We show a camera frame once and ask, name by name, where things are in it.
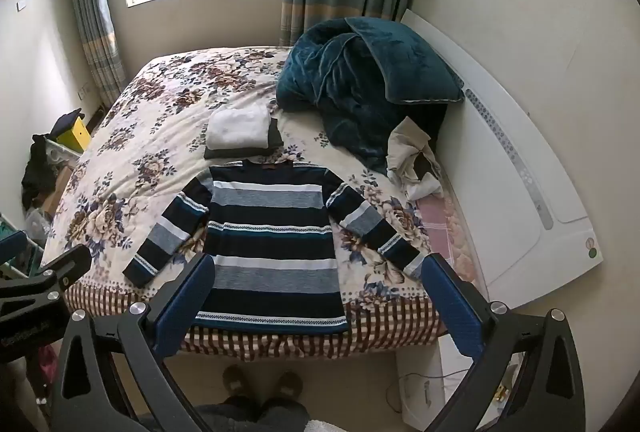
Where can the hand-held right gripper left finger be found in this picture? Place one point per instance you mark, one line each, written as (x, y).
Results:
(182, 302)

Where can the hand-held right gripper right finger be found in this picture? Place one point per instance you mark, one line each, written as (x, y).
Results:
(455, 307)

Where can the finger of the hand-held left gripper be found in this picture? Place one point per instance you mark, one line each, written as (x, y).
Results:
(12, 246)
(67, 268)

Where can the striped knit sweater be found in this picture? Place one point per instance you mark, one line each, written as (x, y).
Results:
(270, 232)

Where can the green rack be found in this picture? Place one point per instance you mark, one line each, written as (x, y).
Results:
(20, 264)

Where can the pink checked bed sheet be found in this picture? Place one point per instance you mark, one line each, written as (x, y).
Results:
(450, 232)

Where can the cardboard box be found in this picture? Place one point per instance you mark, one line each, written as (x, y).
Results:
(59, 184)

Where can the black cloth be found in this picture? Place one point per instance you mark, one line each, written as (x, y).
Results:
(37, 172)

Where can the white plastic basket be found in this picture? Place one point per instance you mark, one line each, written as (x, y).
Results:
(62, 153)

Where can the yellow box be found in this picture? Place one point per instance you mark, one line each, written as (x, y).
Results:
(76, 136)

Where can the person's grey pants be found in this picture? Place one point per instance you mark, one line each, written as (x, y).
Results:
(250, 414)

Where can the beige crumpled cloth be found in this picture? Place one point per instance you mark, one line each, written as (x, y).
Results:
(405, 147)

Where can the floral bed blanket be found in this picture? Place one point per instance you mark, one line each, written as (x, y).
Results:
(150, 122)

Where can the white headboard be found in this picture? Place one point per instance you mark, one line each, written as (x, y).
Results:
(540, 162)

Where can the white folded cloth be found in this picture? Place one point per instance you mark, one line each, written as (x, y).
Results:
(237, 124)

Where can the dark grey folded cloth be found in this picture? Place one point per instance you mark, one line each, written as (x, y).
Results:
(275, 137)

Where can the teal plush pillow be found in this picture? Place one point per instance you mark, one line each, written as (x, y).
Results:
(400, 62)

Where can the teal plush quilt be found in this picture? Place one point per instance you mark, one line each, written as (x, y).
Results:
(325, 77)

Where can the wall socket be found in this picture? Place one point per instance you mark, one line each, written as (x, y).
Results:
(84, 88)

